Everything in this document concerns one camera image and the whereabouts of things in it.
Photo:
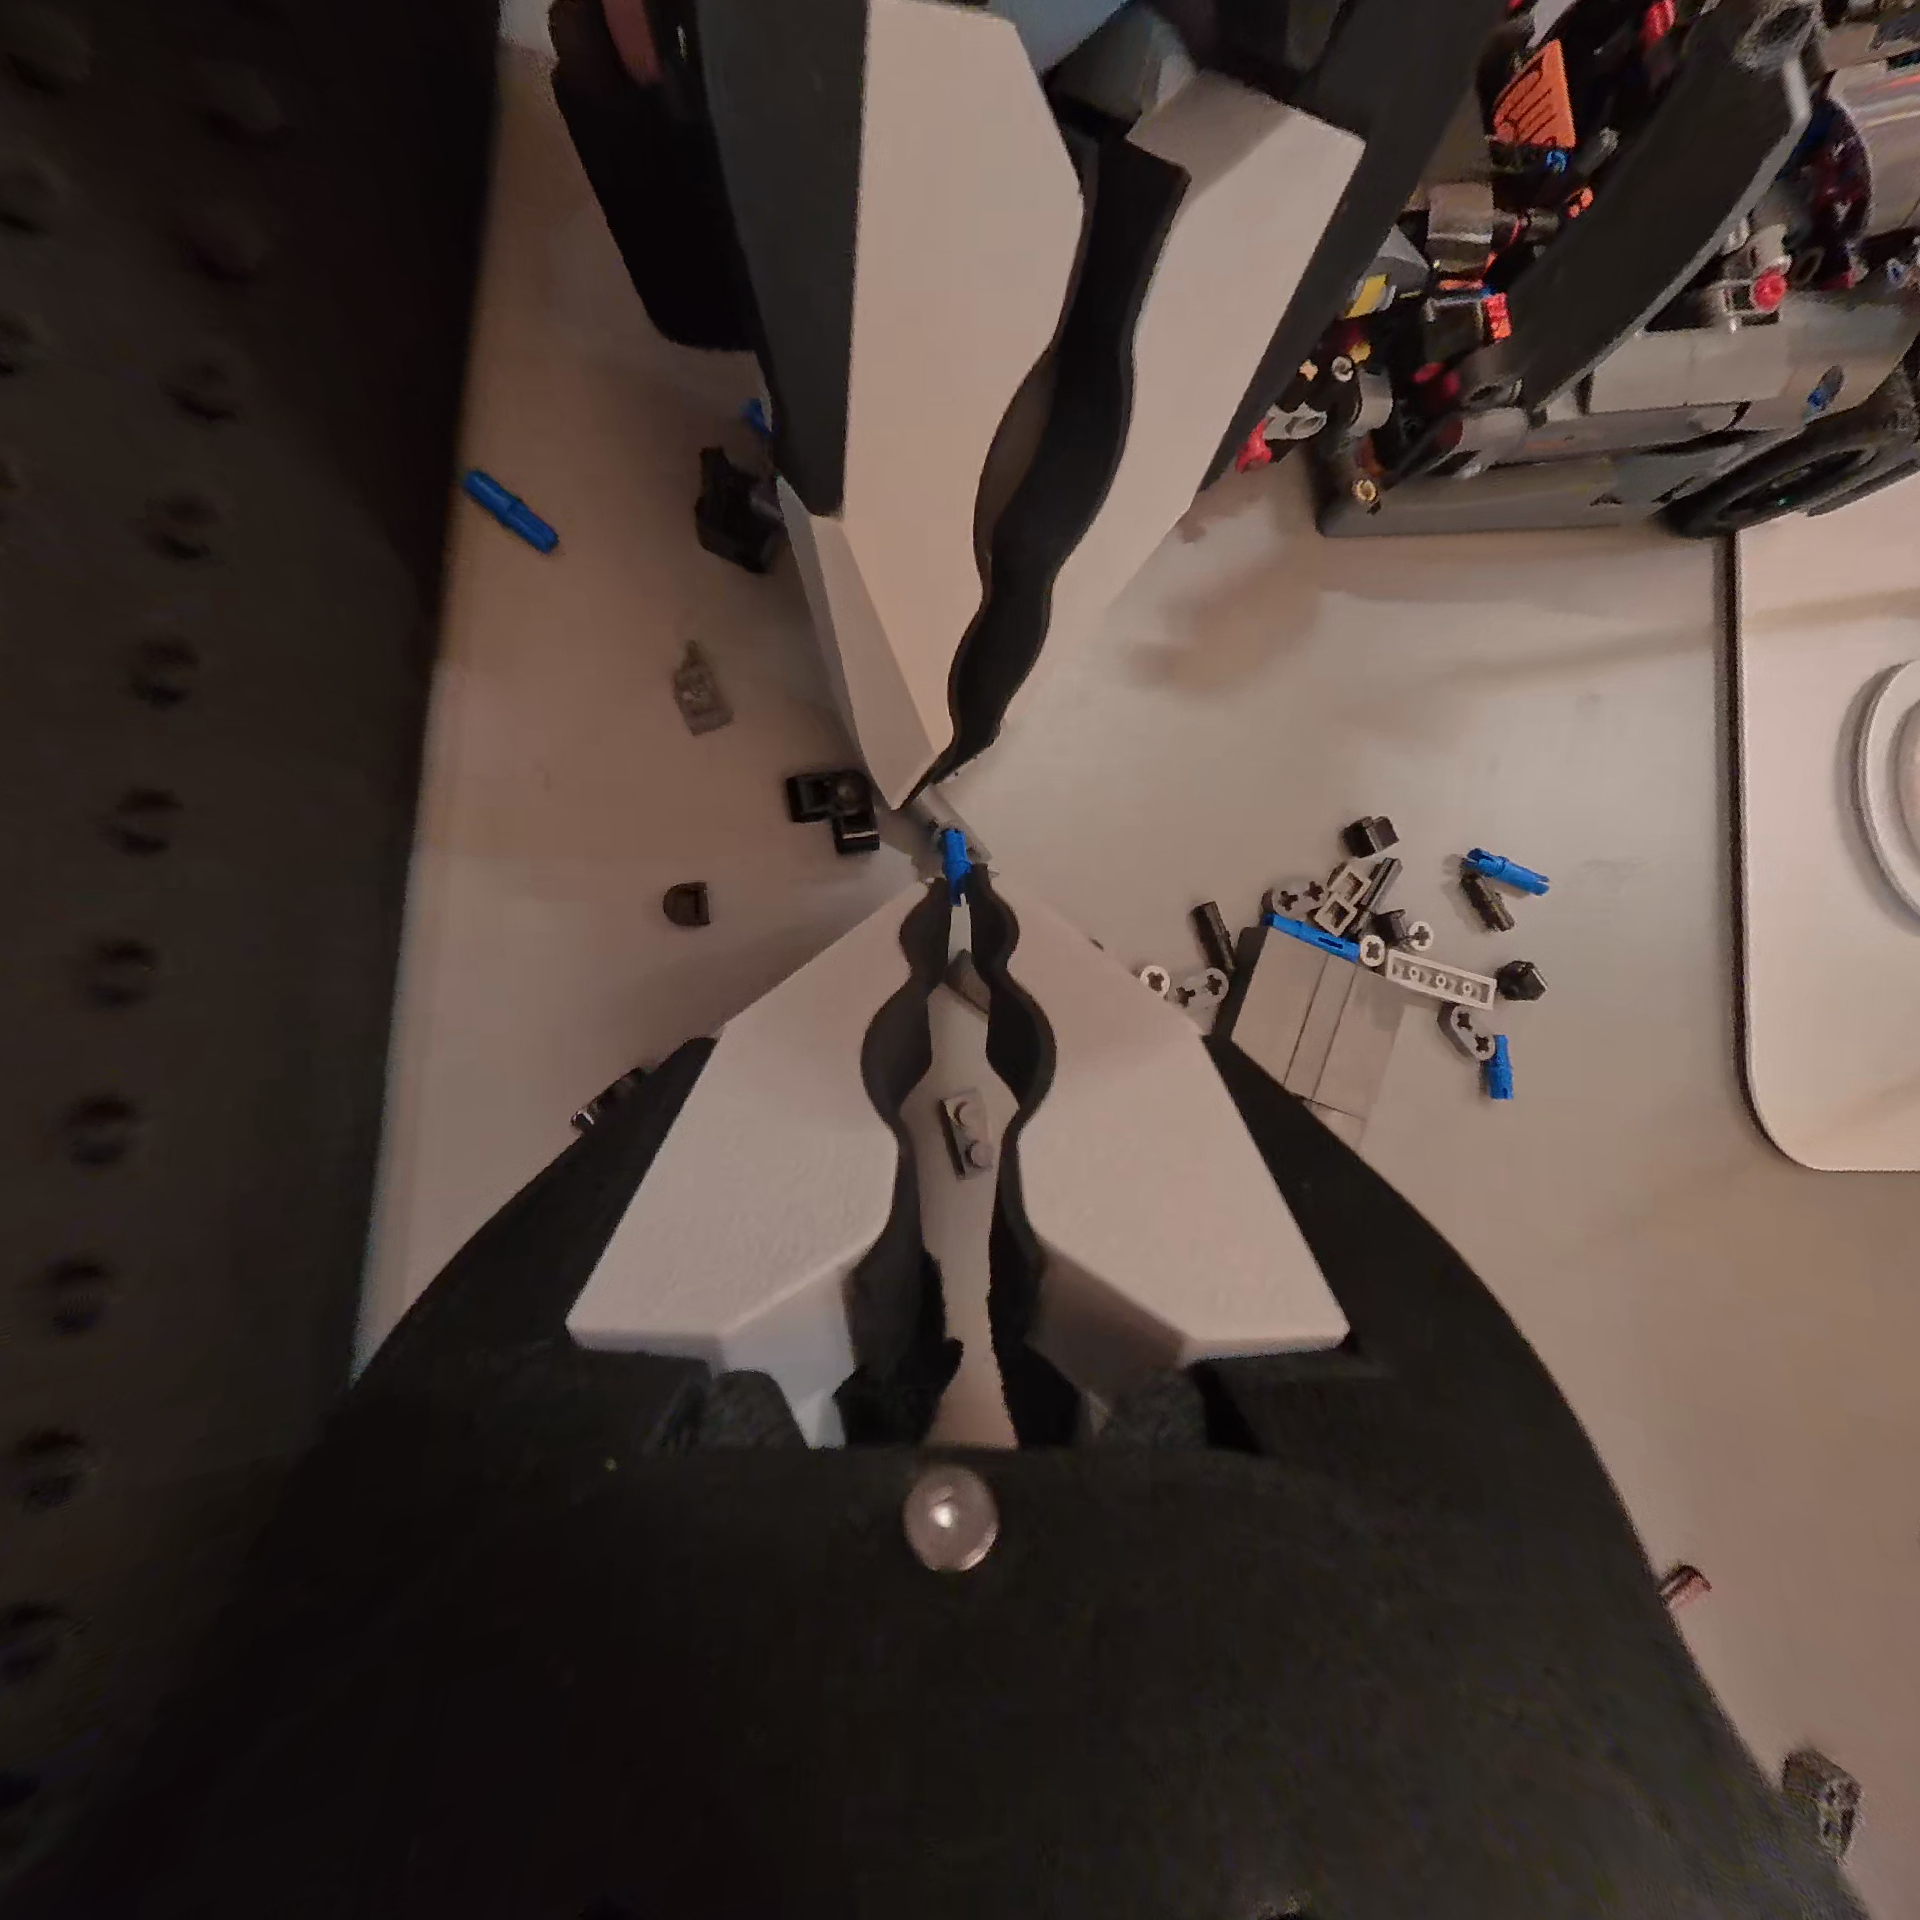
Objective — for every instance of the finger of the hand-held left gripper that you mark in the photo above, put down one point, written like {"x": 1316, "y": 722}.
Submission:
{"x": 1245, "y": 224}
{"x": 930, "y": 299}

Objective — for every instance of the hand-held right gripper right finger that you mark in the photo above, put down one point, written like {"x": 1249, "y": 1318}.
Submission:
{"x": 1185, "y": 1200}

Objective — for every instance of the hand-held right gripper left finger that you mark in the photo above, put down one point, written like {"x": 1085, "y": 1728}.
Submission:
{"x": 737, "y": 1200}

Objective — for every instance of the black lego assembly blue pins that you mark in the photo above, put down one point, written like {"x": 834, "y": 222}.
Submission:
{"x": 737, "y": 511}

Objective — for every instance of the blue lego pin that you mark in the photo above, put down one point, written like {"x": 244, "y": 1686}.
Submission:
{"x": 510, "y": 511}
{"x": 954, "y": 864}

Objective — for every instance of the grey lego car model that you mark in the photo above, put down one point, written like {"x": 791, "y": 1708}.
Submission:
{"x": 1650, "y": 388}

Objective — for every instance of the small grey lego connector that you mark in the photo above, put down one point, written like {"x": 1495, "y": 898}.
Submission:
{"x": 937, "y": 809}

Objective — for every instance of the scattered small lego parts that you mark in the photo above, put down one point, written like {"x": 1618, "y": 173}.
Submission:
{"x": 1509, "y": 872}

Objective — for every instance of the black dimpled mat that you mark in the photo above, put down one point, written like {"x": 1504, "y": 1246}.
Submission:
{"x": 195, "y": 898}

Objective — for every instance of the white metal book stand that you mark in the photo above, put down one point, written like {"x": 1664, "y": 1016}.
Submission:
{"x": 1799, "y": 898}

